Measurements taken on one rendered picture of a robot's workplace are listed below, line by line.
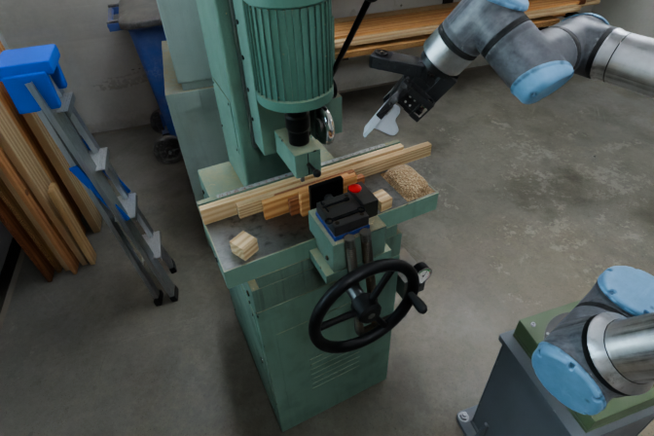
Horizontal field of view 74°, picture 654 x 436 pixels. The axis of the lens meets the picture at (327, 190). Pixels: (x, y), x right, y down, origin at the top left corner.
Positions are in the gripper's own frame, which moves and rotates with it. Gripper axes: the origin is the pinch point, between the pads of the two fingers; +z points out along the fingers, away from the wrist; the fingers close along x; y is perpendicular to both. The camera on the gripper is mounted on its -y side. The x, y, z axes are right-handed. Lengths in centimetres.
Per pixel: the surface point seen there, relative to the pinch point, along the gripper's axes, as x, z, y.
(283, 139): -1.6, 20.7, -12.9
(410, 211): 5.4, 18.7, 25.1
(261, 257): -25.8, 31.7, 0.6
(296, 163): -7.1, 19.1, -6.6
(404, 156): 21.7, 17.7, 16.5
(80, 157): -3, 86, -65
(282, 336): -25, 58, 21
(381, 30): 205, 80, -16
